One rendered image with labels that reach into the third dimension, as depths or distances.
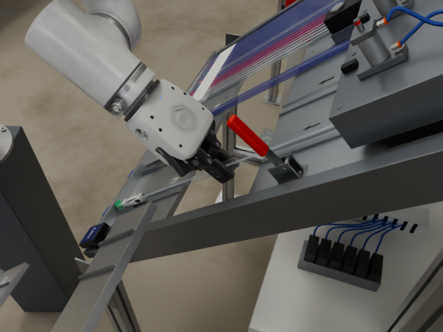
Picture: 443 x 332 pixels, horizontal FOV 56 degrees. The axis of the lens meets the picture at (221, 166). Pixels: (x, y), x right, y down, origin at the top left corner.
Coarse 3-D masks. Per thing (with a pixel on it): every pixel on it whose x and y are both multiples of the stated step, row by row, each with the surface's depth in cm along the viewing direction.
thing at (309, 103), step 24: (312, 48) 77; (312, 72) 69; (336, 72) 63; (288, 96) 69; (312, 96) 63; (288, 120) 63; (312, 120) 58; (312, 144) 53; (336, 144) 50; (384, 144) 44; (408, 144) 42; (264, 168) 57; (312, 168) 50
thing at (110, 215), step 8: (208, 64) 116; (200, 72) 113; (192, 88) 109; (144, 160) 92; (152, 160) 93; (136, 168) 90; (144, 168) 91; (136, 176) 89; (128, 184) 87; (136, 184) 88; (120, 192) 85; (128, 192) 86; (120, 200) 85; (112, 208) 83; (104, 216) 81; (112, 216) 82; (112, 224) 82
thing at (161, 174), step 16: (224, 96) 92; (224, 112) 85; (160, 160) 88; (144, 176) 90; (160, 176) 83; (176, 176) 77; (176, 192) 71; (128, 208) 80; (160, 208) 72; (176, 208) 70
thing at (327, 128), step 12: (300, 132) 54; (312, 132) 52; (324, 132) 51; (276, 144) 56; (288, 144) 55; (300, 144) 54; (240, 156) 61; (252, 156) 59; (264, 156) 58; (180, 180) 70; (192, 180) 68; (144, 192) 77; (156, 192) 74; (120, 204) 82
